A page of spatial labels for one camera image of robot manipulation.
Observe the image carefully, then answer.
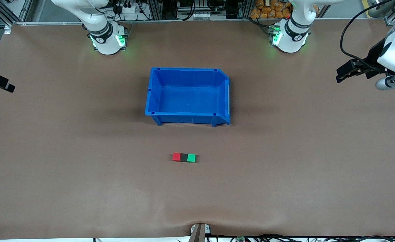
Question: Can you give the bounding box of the grey metal fixture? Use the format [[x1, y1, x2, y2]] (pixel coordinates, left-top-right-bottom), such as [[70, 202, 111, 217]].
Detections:
[[368, 0, 388, 18]]

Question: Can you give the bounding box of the orange packaged goods pile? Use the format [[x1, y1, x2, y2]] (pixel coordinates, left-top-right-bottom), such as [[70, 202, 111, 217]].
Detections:
[[250, 0, 292, 19]]

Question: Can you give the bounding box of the white power strip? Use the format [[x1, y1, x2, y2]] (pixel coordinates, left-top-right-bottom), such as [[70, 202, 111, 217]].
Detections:
[[117, 3, 141, 14]]

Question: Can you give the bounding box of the white terminal block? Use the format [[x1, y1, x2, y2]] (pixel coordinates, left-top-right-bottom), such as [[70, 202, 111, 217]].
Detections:
[[191, 12, 227, 19]]

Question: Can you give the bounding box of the blue plastic storage bin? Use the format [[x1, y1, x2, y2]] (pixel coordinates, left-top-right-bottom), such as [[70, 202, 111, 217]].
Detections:
[[145, 67, 231, 127]]

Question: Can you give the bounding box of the black box device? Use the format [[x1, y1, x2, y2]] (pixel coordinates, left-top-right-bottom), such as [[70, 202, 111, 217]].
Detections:
[[177, 0, 198, 11]]

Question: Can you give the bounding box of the metal table clamp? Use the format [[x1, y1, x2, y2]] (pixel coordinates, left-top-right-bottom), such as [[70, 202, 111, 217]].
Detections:
[[190, 223, 211, 242]]

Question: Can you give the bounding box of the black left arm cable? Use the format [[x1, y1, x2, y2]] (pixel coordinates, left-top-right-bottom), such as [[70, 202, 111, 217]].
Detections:
[[340, 0, 395, 71]]

